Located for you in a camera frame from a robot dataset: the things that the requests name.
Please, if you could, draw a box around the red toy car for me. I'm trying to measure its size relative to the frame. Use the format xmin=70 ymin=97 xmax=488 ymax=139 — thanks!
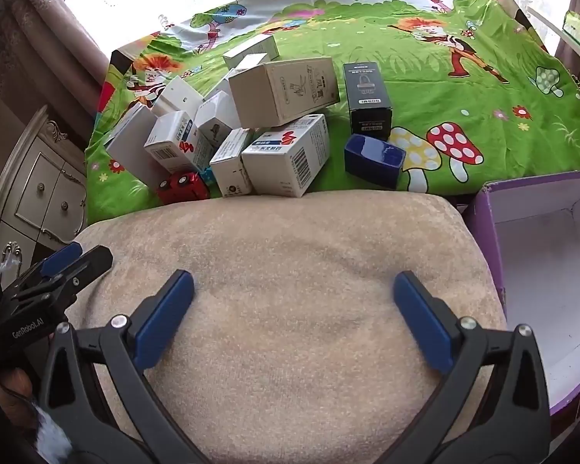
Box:
xmin=157 ymin=172 xmax=210 ymax=205

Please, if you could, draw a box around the white box film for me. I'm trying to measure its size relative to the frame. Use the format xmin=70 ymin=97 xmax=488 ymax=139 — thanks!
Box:
xmin=152 ymin=77 xmax=204 ymax=118

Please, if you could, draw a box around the white box with bird logo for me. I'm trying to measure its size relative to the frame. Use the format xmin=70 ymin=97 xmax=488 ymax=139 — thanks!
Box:
xmin=194 ymin=91 xmax=241 ymax=149

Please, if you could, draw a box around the white red medicine box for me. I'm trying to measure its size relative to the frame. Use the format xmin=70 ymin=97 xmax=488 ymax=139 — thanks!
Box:
xmin=241 ymin=113 xmax=330 ymax=198

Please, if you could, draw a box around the blue flocked small box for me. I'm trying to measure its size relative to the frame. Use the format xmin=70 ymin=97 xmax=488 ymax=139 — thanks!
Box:
xmin=343 ymin=134 xmax=405 ymax=189

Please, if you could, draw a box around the white long box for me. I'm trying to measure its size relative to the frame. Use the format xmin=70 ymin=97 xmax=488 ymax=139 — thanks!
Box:
xmin=223 ymin=34 xmax=280 ymax=68

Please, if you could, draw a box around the small white cube box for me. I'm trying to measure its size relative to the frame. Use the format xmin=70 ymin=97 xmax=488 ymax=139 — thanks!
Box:
xmin=204 ymin=53 xmax=270 ymax=101

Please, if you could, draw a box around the left hand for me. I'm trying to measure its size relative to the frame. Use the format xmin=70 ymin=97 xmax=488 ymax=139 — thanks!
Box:
xmin=0 ymin=369 xmax=32 ymax=408

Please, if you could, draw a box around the white cabinet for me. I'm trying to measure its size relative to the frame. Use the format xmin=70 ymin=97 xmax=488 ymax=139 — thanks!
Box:
xmin=0 ymin=107 xmax=87 ymax=287

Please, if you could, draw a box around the white grey slanted box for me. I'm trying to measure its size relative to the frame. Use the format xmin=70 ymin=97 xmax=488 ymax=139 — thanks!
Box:
xmin=103 ymin=103 xmax=171 ymax=192

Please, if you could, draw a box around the purple cardboard storage box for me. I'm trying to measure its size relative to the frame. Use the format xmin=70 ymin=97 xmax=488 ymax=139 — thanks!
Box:
xmin=463 ymin=172 xmax=580 ymax=414

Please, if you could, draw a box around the narrow white text box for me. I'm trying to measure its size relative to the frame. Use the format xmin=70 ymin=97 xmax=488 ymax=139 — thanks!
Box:
xmin=210 ymin=128 xmax=253 ymax=197

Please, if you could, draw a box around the brown patterned curtain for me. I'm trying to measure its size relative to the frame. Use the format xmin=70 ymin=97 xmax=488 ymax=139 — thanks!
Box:
xmin=0 ymin=0 xmax=109 ymax=140

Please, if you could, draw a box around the large beige carton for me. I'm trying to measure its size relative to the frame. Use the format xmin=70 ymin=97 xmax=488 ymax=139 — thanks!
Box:
xmin=229 ymin=56 xmax=339 ymax=129

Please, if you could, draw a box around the green cartoon tablecloth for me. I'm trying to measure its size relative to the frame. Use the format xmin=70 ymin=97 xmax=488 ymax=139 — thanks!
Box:
xmin=85 ymin=0 xmax=580 ymax=222

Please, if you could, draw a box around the black tall product box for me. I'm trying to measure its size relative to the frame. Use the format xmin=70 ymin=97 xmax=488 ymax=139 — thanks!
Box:
xmin=343 ymin=62 xmax=393 ymax=140

